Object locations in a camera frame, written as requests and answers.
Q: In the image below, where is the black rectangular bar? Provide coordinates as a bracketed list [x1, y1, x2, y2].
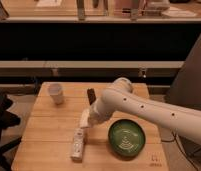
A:
[87, 88, 96, 104]

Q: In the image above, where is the green ceramic bowl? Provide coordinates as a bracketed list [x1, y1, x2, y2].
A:
[108, 119, 146, 158]

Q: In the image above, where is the grey panel at right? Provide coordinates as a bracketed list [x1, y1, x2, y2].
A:
[166, 24, 201, 156]

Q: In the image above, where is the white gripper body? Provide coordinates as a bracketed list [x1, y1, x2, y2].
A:
[88, 107, 108, 126]

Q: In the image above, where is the white paper cup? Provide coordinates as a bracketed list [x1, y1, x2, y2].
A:
[48, 83, 64, 105]

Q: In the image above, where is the white remote controller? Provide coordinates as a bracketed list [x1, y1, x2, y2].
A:
[71, 128, 85, 161]

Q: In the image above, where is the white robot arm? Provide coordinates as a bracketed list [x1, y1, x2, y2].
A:
[88, 77, 201, 145]

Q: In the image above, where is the black chair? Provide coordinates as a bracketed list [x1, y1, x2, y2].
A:
[0, 93, 21, 171]

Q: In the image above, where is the black cable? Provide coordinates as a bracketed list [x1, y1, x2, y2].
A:
[160, 131, 197, 171]

